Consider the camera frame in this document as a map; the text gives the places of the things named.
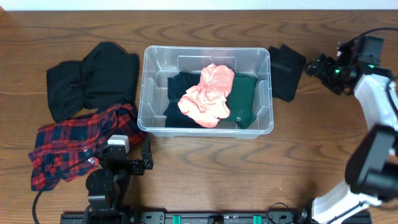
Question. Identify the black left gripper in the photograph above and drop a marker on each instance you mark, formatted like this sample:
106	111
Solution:
137	166

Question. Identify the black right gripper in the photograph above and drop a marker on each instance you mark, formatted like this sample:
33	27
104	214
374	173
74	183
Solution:
321	71

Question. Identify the black cloth with strap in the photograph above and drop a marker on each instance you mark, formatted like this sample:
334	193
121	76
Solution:
286	71

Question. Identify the black cloth with band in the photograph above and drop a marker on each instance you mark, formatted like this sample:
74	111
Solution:
176	88

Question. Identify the salmon pink garment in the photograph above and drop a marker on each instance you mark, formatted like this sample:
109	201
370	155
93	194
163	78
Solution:
205	102

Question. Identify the red navy plaid shirt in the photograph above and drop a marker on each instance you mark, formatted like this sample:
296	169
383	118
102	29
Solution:
63	144

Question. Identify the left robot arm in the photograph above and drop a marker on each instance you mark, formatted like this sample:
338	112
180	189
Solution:
106	186

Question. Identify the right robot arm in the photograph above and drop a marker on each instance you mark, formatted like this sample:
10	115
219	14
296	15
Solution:
370	179

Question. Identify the dark green folded cloth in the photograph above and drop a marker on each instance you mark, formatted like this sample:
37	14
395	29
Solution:
240	100

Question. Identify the large black folded garment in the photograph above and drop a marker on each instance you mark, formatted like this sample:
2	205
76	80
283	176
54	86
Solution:
107	75

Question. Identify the clear plastic storage bin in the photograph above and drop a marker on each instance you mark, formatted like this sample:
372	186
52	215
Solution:
163	62

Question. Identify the black mounting rail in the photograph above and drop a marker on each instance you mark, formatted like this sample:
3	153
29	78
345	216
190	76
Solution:
211	218

